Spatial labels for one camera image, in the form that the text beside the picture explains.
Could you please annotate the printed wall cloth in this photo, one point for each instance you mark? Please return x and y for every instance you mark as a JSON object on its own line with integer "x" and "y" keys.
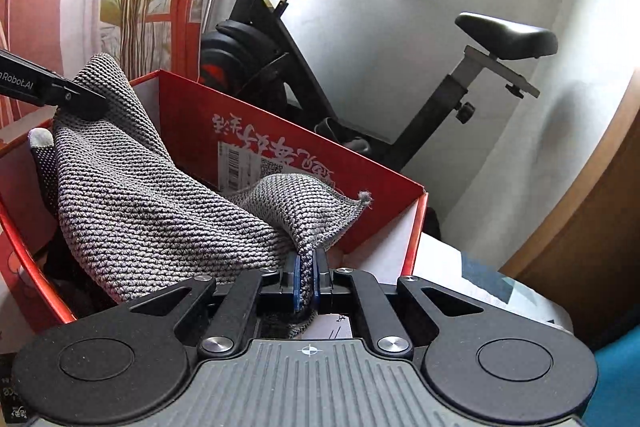
{"x": 50, "y": 7}

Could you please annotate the black dotted glove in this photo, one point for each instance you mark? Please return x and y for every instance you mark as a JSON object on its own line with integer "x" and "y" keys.
{"x": 45, "y": 172}

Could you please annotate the blue curtain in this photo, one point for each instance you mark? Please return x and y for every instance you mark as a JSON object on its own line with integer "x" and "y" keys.
{"x": 620, "y": 382}

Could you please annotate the grey knitted cloth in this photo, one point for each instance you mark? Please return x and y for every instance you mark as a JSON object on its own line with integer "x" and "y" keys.
{"x": 150, "y": 217}

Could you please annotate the red cardboard box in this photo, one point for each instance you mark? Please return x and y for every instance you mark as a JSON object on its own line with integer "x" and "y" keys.
{"x": 300, "y": 157}

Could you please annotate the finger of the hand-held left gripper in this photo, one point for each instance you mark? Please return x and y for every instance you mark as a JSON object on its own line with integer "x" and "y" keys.
{"x": 85, "y": 102}

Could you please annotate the black exercise bike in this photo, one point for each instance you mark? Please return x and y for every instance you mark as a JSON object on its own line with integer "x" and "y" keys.
{"x": 505, "y": 37}

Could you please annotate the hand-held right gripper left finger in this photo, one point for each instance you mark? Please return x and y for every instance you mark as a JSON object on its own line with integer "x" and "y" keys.
{"x": 296, "y": 277}

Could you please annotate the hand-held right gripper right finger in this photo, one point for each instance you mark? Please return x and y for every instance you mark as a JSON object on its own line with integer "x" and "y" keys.
{"x": 316, "y": 277}

